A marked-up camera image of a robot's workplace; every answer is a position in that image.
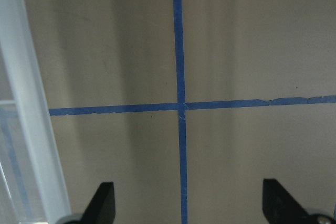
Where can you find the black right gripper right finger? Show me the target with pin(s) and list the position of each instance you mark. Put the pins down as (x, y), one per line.
(280, 207)

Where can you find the clear plastic box lid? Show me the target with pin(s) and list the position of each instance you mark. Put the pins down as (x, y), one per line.
(33, 188)

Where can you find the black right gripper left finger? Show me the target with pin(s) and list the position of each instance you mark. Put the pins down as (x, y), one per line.
(101, 209)

